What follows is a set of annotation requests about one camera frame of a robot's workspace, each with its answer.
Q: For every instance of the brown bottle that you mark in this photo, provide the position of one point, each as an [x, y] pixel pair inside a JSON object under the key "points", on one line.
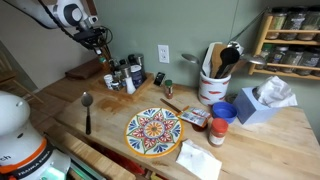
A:
{"points": [[104, 65]]}

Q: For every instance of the small dark bottle white label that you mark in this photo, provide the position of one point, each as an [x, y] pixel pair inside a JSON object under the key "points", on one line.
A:
{"points": [[122, 62]]}

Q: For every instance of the small spice bottle green cap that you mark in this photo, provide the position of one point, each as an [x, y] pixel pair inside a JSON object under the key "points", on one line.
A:
{"points": [[169, 90]]}

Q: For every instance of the small black device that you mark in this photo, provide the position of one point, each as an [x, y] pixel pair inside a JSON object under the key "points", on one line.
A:
{"points": [[159, 79]]}

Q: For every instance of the white spatula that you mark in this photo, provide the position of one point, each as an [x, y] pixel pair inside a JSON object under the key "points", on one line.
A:
{"points": [[207, 61]]}

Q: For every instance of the small white shaker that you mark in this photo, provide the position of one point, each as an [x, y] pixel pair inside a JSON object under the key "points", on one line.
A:
{"points": [[108, 81]]}

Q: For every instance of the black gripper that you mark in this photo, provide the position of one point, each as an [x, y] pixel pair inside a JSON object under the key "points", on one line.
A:
{"points": [[93, 41]]}

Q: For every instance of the black plastic spoon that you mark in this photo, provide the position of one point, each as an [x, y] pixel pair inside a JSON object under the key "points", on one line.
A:
{"points": [[229, 56]]}

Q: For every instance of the light wooden table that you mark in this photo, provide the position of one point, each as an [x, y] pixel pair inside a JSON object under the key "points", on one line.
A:
{"points": [[266, 143]]}

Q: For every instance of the metal ladle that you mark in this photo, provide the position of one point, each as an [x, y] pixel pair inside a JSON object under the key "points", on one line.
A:
{"points": [[190, 58]]}

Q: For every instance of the small glass jar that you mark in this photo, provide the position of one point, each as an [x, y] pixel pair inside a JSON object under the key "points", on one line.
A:
{"points": [[116, 86]]}

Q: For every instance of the white wall outlet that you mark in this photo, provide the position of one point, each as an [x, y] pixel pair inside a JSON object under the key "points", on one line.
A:
{"points": [[163, 53]]}

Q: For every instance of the wooden stick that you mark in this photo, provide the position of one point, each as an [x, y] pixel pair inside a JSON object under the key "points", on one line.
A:
{"points": [[168, 105]]}

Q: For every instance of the dark brown cutting board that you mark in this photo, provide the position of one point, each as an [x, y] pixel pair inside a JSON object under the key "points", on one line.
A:
{"points": [[83, 70]]}

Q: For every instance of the colourful patterned ceramic plate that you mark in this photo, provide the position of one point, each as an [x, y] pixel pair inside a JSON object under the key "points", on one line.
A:
{"points": [[154, 131]]}

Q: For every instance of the metal serving spoon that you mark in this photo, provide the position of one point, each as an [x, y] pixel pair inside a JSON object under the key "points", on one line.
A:
{"points": [[254, 59]]}

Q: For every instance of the white tissue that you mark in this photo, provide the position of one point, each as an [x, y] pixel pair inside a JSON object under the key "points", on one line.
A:
{"points": [[276, 91]]}

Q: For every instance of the white paper napkin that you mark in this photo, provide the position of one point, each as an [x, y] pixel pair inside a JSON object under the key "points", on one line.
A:
{"points": [[198, 161]]}

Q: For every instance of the red lid spice jar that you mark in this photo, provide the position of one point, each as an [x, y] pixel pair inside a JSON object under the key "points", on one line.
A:
{"points": [[217, 135]]}

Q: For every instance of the wooden robot platform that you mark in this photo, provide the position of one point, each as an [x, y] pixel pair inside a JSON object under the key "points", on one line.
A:
{"points": [[100, 163]]}

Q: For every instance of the dark blue can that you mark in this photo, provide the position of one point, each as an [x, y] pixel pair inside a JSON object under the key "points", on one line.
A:
{"points": [[136, 76]]}

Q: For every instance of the brown round coaster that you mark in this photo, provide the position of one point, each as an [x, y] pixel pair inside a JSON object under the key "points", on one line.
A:
{"points": [[201, 128]]}

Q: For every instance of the black pepper grinder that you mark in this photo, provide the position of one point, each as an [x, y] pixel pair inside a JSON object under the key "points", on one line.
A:
{"points": [[132, 59]]}

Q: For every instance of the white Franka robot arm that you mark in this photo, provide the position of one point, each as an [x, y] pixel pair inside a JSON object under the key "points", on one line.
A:
{"points": [[20, 126]]}

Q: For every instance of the silver red sauce packet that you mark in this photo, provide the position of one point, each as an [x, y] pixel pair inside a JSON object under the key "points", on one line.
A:
{"points": [[195, 117]]}

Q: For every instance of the clear glass grinder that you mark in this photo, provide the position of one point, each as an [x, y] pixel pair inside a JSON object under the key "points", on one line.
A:
{"points": [[113, 65]]}

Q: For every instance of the white utensil crock red pattern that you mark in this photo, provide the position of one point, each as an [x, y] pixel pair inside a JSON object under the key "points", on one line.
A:
{"points": [[214, 90]]}

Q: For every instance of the wooden spice rack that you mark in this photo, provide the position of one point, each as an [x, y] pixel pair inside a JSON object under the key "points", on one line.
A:
{"points": [[266, 31]]}

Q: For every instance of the wooden tray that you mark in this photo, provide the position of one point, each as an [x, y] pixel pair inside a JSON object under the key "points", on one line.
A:
{"points": [[140, 90]]}

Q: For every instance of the glass spice jar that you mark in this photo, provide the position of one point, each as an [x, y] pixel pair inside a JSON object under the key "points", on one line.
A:
{"points": [[310, 23], [266, 53], [291, 60], [310, 60], [276, 21], [278, 55], [293, 23]]}

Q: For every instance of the tall silver grinder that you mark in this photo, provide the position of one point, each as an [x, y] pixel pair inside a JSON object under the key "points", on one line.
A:
{"points": [[140, 63]]}

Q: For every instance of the silver and white grinder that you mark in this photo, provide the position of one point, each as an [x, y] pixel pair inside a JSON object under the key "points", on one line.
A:
{"points": [[130, 87]]}

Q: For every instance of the blue tissue box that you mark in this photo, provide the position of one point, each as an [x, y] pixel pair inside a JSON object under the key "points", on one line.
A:
{"points": [[250, 108]]}

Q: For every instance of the wooden spatula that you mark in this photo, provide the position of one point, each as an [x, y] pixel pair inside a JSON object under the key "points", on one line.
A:
{"points": [[216, 58]]}

